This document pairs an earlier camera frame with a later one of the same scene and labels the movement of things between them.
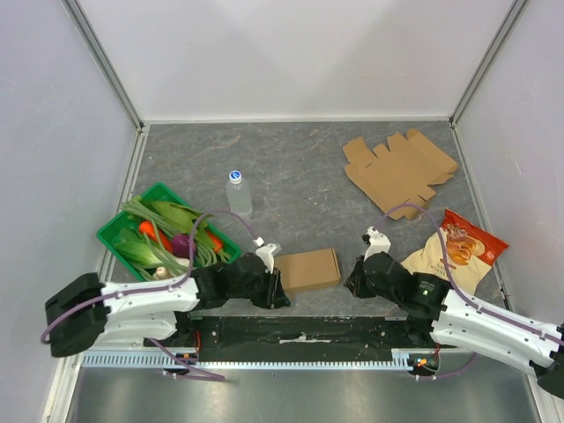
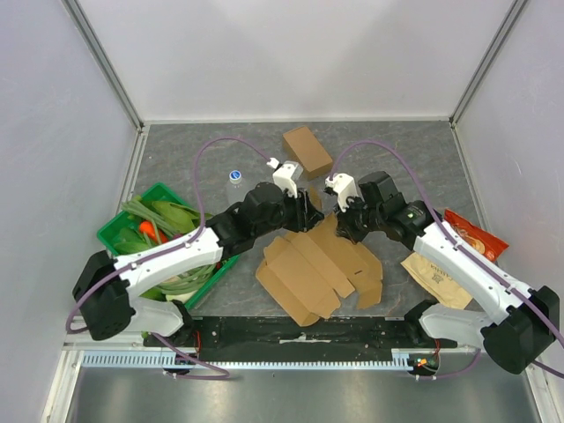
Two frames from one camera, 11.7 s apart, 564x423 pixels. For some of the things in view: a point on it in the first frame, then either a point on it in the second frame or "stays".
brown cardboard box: x=307 y=270 → x=303 y=147
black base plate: x=295 y=332 stays
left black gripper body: x=264 y=288 → x=295 y=211
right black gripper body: x=356 y=278 → x=351 y=221
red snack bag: x=465 y=241 stays
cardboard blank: x=402 y=174 → x=307 y=270
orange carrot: x=148 y=227 stays
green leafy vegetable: x=133 y=247 stays
